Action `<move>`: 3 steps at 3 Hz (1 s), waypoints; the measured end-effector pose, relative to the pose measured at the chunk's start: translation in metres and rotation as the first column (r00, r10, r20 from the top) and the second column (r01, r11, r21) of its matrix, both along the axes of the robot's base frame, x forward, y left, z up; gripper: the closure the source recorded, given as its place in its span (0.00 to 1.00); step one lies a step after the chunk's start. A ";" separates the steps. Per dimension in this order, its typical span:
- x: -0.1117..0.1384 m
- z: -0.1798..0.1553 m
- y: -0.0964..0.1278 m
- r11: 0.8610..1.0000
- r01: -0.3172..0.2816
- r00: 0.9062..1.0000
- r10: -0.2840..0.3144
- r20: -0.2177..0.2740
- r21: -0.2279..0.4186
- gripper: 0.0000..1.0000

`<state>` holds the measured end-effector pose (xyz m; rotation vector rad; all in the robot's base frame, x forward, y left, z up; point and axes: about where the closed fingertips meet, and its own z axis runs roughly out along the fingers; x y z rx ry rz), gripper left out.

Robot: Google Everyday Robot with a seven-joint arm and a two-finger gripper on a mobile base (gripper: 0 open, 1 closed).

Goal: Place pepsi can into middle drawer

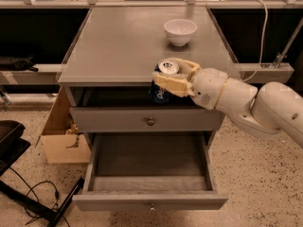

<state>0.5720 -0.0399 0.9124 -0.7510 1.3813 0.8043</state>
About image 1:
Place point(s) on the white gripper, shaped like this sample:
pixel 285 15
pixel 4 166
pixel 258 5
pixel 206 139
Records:
pixel 208 86

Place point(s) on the blue pepsi can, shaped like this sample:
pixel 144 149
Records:
pixel 157 92

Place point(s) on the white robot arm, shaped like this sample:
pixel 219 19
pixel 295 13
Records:
pixel 262 112

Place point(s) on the grey drawer cabinet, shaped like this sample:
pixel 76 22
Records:
pixel 112 62

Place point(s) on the grey top drawer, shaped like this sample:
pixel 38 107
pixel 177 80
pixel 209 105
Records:
pixel 116 119

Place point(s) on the open grey middle drawer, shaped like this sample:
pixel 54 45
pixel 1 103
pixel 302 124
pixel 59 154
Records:
pixel 149 171

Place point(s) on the white ceramic bowl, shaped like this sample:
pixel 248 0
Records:
pixel 179 32

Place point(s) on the cardboard box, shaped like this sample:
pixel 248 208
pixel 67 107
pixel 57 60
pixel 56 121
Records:
pixel 60 137

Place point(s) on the black bag on shelf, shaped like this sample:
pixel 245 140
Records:
pixel 17 64

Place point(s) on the black chair base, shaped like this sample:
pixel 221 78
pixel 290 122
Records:
pixel 12 146

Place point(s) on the grey metal shelf rail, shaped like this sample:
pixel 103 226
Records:
pixel 47 74

